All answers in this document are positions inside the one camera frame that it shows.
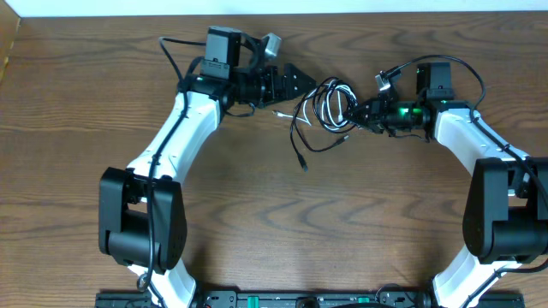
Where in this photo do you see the white USB cable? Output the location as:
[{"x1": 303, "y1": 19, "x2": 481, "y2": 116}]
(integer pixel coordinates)
[{"x1": 271, "y1": 83, "x2": 359, "y2": 132}]

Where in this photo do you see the black USB cable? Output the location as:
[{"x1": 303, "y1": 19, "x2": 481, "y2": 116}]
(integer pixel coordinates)
[{"x1": 289, "y1": 76, "x2": 360, "y2": 173}]

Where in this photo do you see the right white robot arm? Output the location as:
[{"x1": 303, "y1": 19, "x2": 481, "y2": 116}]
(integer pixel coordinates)
[{"x1": 343, "y1": 58, "x2": 547, "y2": 307}]

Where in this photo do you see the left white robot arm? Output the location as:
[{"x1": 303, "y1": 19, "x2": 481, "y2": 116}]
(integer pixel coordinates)
[{"x1": 95, "y1": 26, "x2": 316, "y2": 307}]

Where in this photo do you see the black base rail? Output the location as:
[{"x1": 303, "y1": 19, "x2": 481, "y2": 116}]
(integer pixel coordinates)
[{"x1": 93, "y1": 288, "x2": 526, "y2": 308}]

